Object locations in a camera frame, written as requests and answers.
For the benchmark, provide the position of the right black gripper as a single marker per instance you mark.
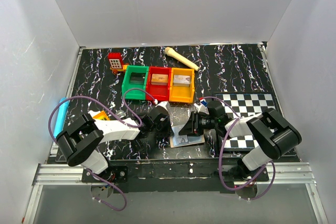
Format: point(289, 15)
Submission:
point(192, 127)

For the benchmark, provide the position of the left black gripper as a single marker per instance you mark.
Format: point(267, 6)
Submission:
point(168, 132)

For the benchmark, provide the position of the beige leather card holder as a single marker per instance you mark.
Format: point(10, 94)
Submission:
point(193, 140)

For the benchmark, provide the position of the silver white credit card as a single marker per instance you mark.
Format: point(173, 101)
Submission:
point(178, 140)

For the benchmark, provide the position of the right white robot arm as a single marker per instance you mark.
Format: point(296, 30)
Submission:
point(274, 134)

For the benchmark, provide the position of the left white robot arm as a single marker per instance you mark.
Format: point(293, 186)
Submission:
point(79, 141)

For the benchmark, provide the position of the orange card box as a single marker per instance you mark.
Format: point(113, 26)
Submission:
point(159, 79)

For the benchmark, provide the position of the silver card box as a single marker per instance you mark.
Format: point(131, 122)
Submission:
point(181, 80)

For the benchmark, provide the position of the black card box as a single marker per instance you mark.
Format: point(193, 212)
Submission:
point(137, 78)

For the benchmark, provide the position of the yellow plastic bin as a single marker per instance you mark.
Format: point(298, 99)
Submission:
point(183, 94)

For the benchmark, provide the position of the red plastic bin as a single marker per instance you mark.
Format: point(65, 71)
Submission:
point(161, 93)

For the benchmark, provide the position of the checkered chess board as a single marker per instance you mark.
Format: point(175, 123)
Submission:
point(244, 105)

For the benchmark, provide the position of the green plastic bin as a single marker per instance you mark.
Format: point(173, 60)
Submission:
point(134, 91)

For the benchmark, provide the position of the colourful toy block building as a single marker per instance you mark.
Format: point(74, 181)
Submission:
point(99, 115)

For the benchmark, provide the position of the beige toy microphone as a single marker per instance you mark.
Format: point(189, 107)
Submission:
point(172, 53)

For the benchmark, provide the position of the blue toy microphone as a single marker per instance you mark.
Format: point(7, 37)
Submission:
point(61, 117)

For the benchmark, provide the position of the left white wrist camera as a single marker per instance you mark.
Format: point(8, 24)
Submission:
point(162, 106)

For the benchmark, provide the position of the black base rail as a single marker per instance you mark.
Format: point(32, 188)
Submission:
point(166, 175)

